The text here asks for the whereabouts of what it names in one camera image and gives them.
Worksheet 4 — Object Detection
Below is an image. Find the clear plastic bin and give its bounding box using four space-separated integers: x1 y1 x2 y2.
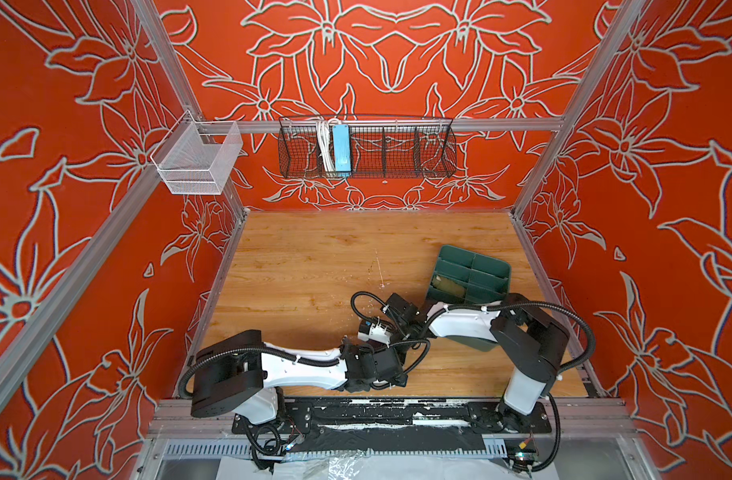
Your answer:
151 112 244 195

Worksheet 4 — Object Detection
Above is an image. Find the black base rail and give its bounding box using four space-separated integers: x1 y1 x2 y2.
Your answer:
232 397 553 458

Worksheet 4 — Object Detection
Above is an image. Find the green divided tray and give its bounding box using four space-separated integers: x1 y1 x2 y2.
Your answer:
422 245 511 352

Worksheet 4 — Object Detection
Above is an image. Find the light blue box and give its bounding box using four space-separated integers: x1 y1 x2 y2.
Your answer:
332 123 352 177

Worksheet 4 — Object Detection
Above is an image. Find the white cable bundle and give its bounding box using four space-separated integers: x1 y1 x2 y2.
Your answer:
316 119 335 175

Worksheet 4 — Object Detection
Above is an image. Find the black wire basket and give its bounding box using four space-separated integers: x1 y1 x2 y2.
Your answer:
278 115 458 180

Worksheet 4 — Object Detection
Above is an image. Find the green striped sock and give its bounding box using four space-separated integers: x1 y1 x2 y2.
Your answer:
431 275 466 298

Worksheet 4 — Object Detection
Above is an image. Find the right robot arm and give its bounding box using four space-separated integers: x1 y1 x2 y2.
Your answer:
382 293 597 432

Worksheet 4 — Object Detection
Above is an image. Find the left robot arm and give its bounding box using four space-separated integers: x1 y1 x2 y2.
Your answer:
177 329 412 425

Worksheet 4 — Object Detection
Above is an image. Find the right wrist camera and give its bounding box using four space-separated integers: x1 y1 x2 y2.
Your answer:
357 320 394 345

